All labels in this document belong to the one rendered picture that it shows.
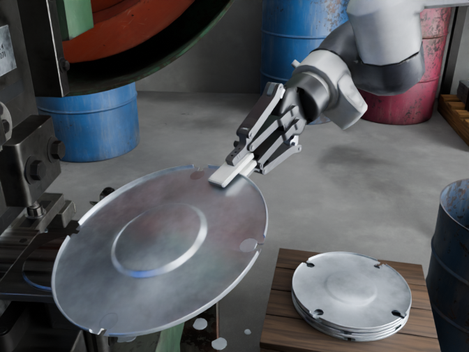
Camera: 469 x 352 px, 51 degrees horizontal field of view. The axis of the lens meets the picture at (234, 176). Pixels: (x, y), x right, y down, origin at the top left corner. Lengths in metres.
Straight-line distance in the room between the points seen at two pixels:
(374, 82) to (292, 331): 0.64
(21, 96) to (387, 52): 0.51
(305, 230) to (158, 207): 1.56
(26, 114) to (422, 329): 0.98
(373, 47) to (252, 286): 1.26
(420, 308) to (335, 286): 0.22
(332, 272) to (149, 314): 0.83
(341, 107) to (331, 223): 1.49
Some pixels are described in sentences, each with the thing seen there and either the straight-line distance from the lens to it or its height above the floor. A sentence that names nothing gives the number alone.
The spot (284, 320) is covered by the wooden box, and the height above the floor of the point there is 0.35.
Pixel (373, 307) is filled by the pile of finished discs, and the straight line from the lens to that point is 1.25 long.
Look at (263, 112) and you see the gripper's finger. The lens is 0.71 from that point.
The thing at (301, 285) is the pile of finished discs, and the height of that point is 0.39.
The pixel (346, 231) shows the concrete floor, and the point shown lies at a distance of 2.23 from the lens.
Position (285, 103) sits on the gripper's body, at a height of 0.96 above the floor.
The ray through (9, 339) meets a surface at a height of 0.73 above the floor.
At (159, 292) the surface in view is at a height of 0.82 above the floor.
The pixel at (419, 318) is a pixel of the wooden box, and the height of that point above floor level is 0.35.
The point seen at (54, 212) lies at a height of 0.74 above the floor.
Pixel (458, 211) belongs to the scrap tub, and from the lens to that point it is 1.77.
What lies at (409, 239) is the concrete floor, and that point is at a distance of 2.25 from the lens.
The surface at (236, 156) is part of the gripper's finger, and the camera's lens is 0.69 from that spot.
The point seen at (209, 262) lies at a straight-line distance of 0.59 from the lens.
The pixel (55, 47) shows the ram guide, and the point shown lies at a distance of 0.68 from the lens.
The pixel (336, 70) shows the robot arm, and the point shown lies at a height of 0.99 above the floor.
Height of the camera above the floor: 1.19
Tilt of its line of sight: 27 degrees down
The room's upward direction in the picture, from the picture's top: straight up
